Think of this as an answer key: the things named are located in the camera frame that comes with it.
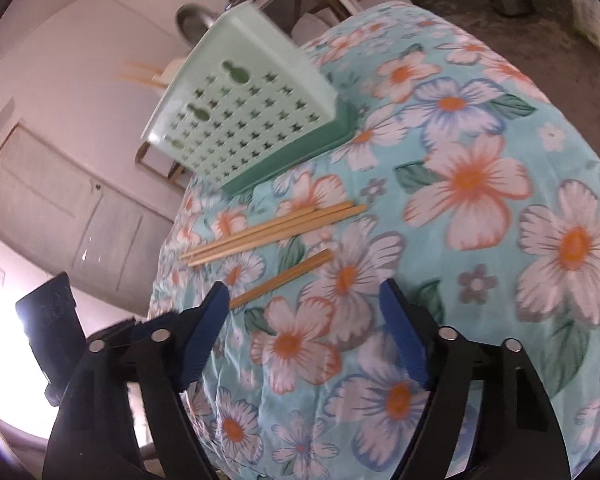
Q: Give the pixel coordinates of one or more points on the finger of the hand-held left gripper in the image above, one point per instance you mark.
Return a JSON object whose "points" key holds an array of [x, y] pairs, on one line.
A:
{"points": [[140, 331]]}

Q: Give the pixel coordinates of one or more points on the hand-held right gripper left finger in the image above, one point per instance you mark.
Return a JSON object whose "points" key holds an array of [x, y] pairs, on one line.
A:
{"points": [[202, 340]]}

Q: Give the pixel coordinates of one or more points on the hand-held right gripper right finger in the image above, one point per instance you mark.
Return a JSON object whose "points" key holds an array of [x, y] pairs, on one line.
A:
{"points": [[405, 332]]}

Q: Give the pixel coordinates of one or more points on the group of wooden chopsticks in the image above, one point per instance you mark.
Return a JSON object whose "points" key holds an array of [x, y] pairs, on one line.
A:
{"points": [[280, 222]]}

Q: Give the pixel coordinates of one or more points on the mint green perforated utensil basket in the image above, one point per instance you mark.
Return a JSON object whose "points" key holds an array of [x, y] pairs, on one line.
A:
{"points": [[240, 105]]}

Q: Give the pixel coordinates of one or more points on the large metal ladle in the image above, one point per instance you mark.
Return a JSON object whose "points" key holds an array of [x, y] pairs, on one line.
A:
{"points": [[192, 20]]}

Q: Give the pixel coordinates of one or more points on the floral blue tablecloth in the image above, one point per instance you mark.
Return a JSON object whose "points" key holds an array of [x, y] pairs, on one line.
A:
{"points": [[430, 210]]}

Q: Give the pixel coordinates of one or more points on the pale wooden door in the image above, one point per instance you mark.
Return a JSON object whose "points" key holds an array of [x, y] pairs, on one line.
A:
{"points": [[55, 200]]}

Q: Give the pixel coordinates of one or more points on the grey metal box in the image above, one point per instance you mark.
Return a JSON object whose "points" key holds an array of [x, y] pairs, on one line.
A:
{"points": [[512, 2]]}

